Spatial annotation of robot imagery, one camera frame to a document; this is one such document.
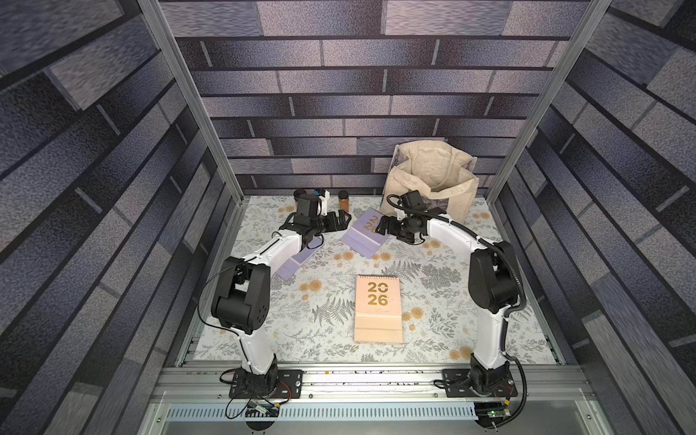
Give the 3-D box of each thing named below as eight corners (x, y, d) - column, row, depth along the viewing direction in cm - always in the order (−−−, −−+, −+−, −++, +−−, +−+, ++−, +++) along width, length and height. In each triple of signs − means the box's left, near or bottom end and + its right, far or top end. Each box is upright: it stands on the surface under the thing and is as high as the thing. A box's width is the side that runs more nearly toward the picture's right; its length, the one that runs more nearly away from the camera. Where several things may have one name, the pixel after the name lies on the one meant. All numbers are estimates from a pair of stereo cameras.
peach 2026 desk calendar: (354, 343, 83) (354, 338, 79) (354, 281, 96) (354, 275, 93) (405, 343, 83) (408, 338, 79) (398, 281, 96) (399, 275, 93)
